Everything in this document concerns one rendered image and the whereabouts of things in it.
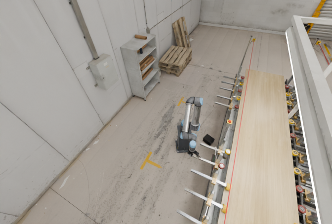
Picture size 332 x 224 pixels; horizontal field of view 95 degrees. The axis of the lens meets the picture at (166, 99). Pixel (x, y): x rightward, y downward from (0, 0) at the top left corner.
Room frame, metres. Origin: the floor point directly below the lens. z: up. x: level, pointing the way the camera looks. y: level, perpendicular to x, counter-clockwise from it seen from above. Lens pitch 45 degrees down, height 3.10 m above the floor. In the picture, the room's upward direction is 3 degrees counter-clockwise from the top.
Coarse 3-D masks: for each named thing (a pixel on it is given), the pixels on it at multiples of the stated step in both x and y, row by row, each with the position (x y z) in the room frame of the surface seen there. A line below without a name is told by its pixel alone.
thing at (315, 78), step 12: (300, 24) 1.67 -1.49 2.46; (300, 36) 1.38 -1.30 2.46; (300, 48) 1.21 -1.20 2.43; (312, 48) 1.14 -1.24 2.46; (312, 60) 0.97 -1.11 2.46; (312, 72) 0.83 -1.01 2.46; (324, 72) 1.63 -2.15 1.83; (312, 84) 0.72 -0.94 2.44; (324, 84) 0.70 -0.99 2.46; (312, 96) 0.64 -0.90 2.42; (324, 96) 0.60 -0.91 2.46; (324, 108) 0.51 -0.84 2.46; (324, 120) 0.44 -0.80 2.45; (324, 132) 0.38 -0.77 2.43
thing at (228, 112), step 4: (236, 76) 3.09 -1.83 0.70; (232, 88) 2.66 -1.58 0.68; (232, 92) 2.51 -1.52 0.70; (228, 104) 2.16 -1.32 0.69; (228, 108) 2.05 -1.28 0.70; (228, 112) 1.93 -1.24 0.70; (228, 116) 1.83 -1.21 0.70; (224, 120) 1.74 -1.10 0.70; (224, 124) 1.65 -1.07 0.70; (224, 128) 1.56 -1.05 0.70; (220, 136) 1.41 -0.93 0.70; (220, 140) 1.33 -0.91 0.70; (220, 144) 1.25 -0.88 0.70; (216, 152) 1.11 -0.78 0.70; (212, 168) 0.87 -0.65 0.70; (212, 172) 0.81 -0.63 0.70; (212, 176) 0.75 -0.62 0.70; (208, 184) 0.65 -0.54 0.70; (208, 188) 0.60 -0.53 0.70; (212, 188) 0.60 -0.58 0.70; (208, 192) 0.55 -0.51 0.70; (204, 200) 0.46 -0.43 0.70; (204, 204) 0.42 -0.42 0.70; (204, 208) 0.38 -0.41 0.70; (208, 208) 0.37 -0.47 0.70; (204, 212) 0.33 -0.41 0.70; (200, 216) 0.30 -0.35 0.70; (200, 220) 0.26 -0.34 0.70
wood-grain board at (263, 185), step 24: (264, 72) 2.94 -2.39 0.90; (264, 96) 2.13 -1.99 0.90; (240, 120) 1.58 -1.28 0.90; (264, 120) 1.55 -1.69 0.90; (288, 120) 1.52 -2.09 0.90; (240, 144) 1.13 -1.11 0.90; (264, 144) 1.11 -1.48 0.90; (288, 144) 1.09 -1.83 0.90; (240, 168) 0.77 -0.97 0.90; (264, 168) 0.76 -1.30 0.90; (288, 168) 0.74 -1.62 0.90; (240, 192) 0.48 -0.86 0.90; (264, 192) 0.47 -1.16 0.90; (288, 192) 0.46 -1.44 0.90; (240, 216) 0.25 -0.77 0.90; (264, 216) 0.24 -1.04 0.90; (288, 216) 0.23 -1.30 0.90
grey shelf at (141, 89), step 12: (120, 48) 3.31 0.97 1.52; (132, 48) 3.20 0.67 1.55; (144, 48) 3.78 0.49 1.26; (156, 48) 3.86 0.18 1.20; (132, 60) 3.18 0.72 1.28; (156, 60) 3.91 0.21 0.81; (132, 72) 3.22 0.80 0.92; (144, 72) 3.26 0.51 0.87; (156, 72) 3.76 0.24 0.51; (132, 84) 3.26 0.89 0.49; (144, 84) 3.20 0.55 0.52; (144, 96) 3.11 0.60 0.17
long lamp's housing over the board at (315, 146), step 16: (288, 32) 1.73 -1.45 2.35; (304, 80) 0.84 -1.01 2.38; (304, 96) 0.69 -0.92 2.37; (304, 112) 0.57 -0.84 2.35; (304, 128) 0.47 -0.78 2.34; (320, 144) 0.35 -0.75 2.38; (320, 160) 0.27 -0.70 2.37; (320, 176) 0.21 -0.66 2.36; (320, 192) 0.15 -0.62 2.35; (320, 208) 0.10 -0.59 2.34
